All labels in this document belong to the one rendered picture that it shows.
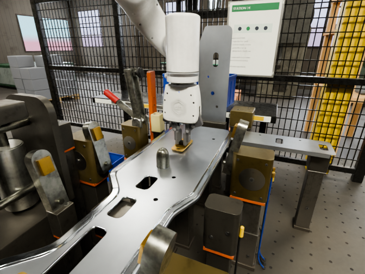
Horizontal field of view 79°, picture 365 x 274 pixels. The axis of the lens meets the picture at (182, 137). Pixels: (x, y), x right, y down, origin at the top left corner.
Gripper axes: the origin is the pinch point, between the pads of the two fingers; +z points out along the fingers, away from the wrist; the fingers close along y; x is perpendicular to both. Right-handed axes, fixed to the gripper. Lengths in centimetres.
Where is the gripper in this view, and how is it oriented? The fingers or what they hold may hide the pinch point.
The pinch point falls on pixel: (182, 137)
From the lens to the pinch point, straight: 64.5
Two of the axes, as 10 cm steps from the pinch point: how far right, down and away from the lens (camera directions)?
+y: 9.2, 1.5, -3.6
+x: 3.9, -3.5, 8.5
